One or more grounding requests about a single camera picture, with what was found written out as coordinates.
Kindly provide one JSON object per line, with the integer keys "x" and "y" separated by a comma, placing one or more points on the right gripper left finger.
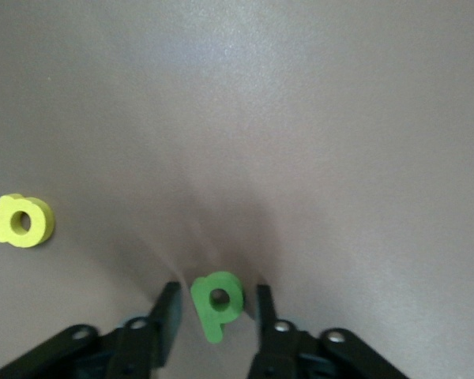
{"x": 122, "y": 351}

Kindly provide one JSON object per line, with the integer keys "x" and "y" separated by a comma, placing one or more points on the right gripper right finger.
{"x": 292, "y": 355}

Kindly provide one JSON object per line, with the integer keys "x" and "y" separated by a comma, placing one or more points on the green foam letter p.
{"x": 211, "y": 321}

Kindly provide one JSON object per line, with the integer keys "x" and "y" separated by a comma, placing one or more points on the yellow foam letter a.
{"x": 2, "y": 221}

